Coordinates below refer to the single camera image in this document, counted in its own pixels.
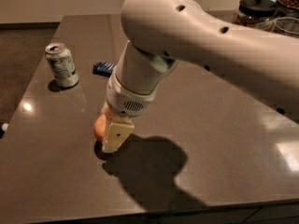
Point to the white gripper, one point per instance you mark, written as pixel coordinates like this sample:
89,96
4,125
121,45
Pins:
126,102

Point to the red yellow apple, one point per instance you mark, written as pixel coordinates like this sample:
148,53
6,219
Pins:
99,127

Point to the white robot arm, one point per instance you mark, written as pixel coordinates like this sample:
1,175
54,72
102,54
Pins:
162,33

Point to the blue white snack wrapper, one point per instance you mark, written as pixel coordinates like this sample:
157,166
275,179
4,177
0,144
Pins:
103,69

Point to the crushed silver green soda can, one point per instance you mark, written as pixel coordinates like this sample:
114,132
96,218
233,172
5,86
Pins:
61,63

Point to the small white object at left edge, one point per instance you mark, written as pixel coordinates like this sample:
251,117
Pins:
4,127

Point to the glass jar with black lid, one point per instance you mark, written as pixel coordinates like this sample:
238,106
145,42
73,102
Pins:
257,14

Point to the clear glass jar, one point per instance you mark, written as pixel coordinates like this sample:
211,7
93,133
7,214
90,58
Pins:
286,26

